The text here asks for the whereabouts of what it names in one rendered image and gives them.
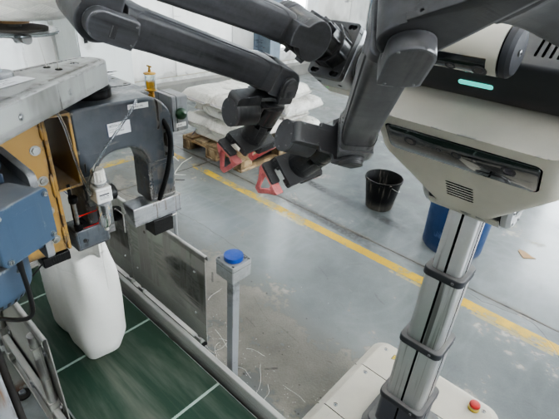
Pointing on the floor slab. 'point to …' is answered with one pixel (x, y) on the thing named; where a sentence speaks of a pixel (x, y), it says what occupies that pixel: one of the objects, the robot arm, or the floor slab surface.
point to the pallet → (218, 152)
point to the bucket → (382, 189)
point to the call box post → (233, 326)
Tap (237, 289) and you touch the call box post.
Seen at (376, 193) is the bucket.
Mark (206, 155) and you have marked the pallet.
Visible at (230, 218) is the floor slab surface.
